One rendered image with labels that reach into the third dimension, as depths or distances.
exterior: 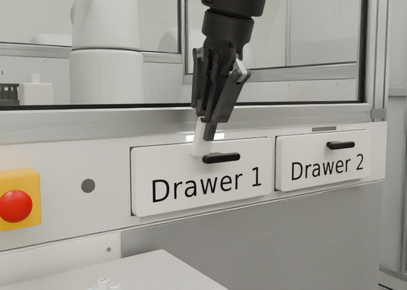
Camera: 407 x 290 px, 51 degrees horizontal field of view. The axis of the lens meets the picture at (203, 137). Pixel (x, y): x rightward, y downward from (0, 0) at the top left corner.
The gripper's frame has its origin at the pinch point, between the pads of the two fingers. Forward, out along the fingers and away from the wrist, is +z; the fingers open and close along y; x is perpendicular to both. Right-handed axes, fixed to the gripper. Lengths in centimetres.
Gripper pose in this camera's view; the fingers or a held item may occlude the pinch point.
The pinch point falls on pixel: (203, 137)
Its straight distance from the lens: 70.9
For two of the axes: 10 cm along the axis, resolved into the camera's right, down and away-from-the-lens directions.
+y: 5.3, 4.2, -7.4
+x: 8.3, -0.5, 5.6
